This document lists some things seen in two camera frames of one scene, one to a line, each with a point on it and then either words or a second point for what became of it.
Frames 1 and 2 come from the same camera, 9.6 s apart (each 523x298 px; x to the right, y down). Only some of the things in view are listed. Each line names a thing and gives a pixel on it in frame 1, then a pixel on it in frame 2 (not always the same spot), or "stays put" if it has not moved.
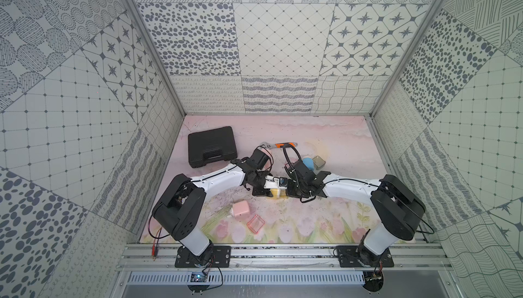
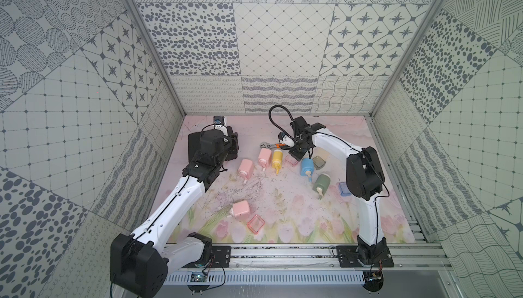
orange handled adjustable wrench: x=279 y=145 stays put
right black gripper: x=289 y=192 → x=298 y=156
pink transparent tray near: x=256 y=224 stays put
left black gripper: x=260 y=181 → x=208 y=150
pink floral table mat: x=337 y=145 stays put
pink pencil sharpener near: x=241 y=210 stays put
